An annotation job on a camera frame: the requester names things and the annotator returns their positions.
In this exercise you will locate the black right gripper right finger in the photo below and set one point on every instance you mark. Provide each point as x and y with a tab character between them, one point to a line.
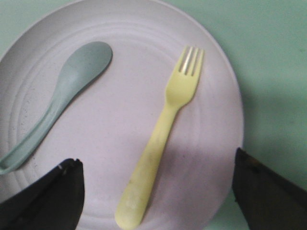
267	200

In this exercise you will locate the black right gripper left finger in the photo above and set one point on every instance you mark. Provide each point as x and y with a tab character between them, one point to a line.
54	202

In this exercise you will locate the cream round plate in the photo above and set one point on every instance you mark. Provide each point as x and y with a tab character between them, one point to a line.
108	125

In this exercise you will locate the yellow plastic fork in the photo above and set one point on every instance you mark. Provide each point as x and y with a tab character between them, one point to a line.
179	91

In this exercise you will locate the pale green spoon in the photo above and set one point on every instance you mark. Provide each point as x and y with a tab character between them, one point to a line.
81	69

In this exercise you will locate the light green tray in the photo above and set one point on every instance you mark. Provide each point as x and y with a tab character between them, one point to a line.
265	42

